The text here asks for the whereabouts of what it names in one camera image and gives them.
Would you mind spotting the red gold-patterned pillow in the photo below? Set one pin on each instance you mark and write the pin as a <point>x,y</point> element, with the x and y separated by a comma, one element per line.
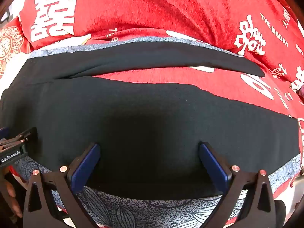
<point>10,42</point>

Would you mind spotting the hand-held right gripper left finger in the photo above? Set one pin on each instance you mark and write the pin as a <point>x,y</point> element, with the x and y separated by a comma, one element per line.
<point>86,166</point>

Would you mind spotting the person's left hand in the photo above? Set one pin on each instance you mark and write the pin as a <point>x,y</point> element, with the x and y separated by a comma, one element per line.
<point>13,199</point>

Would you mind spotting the black pants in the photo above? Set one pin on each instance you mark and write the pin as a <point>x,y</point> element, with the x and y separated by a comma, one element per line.
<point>142,111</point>

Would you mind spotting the blue-grey floral cloth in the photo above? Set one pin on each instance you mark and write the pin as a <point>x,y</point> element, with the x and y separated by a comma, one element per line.
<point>133,211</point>

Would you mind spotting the red printed blanket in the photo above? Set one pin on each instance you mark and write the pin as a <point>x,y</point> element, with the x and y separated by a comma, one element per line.
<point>166,9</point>

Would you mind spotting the white cloth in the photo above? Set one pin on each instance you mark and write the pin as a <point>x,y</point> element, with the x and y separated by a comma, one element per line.
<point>10,82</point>

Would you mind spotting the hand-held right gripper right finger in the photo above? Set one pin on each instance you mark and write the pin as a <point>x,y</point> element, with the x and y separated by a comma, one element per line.
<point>212,166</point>

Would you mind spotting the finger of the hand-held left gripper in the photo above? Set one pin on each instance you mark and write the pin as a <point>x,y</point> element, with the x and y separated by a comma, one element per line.
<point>3,133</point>
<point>27,135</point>

